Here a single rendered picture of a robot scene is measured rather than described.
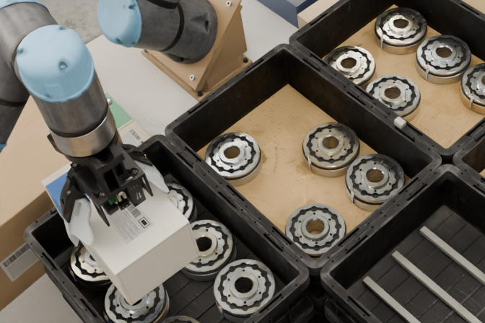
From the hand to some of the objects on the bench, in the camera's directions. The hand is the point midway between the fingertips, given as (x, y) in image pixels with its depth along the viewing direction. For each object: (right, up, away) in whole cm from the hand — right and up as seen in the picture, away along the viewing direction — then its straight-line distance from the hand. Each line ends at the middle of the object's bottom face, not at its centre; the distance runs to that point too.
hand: (118, 211), depth 118 cm
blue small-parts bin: (+29, +45, +82) cm, 98 cm away
